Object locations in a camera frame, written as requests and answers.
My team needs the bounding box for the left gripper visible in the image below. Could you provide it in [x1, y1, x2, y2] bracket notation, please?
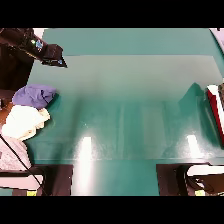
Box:
[41, 43, 69, 69]

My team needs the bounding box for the purple garment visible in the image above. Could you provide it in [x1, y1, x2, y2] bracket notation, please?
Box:
[11, 83, 58, 111]

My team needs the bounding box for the cream garment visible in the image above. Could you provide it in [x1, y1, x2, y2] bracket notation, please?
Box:
[1, 104, 52, 142]

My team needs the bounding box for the pale pink garment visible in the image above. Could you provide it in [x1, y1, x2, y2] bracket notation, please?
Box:
[0, 134, 33, 172]

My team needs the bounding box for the red garment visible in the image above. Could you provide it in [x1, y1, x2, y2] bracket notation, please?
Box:
[204, 85, 224, 148]

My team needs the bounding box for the white garment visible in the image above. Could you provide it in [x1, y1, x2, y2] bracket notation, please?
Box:
[207, 84, 224, 134]

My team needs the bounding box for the black cable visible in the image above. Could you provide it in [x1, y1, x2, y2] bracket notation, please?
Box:
[0, 133, 48, 197]

